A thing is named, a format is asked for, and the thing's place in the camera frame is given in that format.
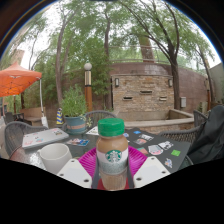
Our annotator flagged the globe-topped lamp post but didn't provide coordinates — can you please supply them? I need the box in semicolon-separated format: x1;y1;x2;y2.
83;62;94;113

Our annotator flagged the black laptop with stickers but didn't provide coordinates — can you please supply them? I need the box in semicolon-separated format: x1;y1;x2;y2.
123;127;192;174

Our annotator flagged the dark patio chair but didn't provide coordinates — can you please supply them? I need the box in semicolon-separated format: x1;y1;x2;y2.
2;111;24;125

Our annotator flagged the wooden bench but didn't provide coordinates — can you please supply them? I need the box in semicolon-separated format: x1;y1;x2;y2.
19;106;46;126

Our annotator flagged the white canopy base weight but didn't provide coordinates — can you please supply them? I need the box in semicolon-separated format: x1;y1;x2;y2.
40;115;49;129

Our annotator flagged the blue yellow striped cone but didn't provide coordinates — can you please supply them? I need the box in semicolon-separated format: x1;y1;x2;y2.
55;107;64;125

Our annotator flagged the orange patio canopy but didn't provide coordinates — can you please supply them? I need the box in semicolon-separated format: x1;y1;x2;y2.
0;61;43;98

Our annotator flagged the potted green plant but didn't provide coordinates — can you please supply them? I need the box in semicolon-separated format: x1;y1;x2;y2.
60;84;89;135

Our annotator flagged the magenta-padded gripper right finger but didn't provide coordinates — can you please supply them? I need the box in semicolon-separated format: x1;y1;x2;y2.
125;146;172;190

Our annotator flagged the silver laptop with stickers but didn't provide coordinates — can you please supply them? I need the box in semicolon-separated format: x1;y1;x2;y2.
21;127;70;150

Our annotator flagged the white ceramic mug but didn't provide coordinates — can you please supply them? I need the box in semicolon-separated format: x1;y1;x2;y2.
37;142;73;175

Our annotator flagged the grey mesh patio chair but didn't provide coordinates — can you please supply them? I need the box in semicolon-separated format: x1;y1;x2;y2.
83;109;118;128
3;120;49;158
159;109;209;144

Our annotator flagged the black jacket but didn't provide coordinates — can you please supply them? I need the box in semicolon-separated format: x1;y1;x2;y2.
188;104;224;166

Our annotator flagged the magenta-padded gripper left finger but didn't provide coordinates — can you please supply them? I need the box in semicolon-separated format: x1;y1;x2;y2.
57;148;101;190

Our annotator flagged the green-capped coffee drink bottle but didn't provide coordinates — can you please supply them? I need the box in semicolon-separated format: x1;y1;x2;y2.
95;118;130;192

